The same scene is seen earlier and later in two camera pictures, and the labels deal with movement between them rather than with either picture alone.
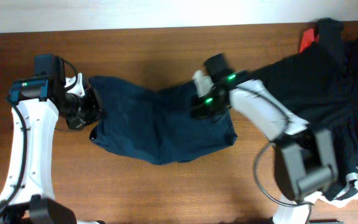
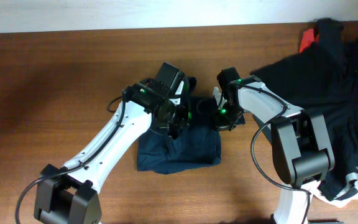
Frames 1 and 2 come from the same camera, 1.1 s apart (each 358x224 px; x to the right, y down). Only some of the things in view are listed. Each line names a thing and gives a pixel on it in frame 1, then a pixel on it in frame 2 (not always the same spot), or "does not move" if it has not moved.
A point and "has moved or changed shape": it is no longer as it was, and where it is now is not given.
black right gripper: (202, 108) to (222, 125)
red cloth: (308, 37) does not move
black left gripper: (97, 112) to (182, 119)
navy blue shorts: (158, 126) has moved or changed shape
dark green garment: (332, 85) does not move
